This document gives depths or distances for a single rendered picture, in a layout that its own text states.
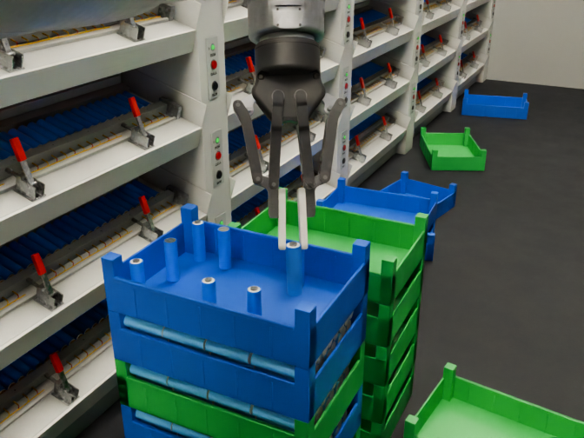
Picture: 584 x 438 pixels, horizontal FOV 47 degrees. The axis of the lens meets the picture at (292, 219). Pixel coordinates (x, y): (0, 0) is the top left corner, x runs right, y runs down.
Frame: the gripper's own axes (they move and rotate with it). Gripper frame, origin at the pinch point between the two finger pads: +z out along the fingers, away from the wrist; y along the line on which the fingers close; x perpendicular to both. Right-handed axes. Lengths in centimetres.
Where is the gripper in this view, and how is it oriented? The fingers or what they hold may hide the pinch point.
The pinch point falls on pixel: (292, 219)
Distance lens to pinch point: 76.8
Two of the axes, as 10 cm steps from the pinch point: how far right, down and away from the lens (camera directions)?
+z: 0.3, 10.0, 0.0
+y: 10.0, -0.3, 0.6
